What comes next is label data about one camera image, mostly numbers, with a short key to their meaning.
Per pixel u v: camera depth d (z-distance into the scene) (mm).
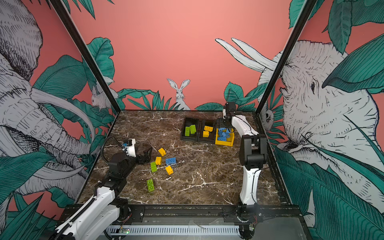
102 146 1097
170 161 927
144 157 743
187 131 1045
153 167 903
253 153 555
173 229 703
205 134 1045
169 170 879
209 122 1187
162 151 951
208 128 1074
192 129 1072
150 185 822
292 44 817
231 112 751
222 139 1010
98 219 544
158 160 904
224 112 848
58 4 685
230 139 1031
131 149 713
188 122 1122
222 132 1041
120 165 611
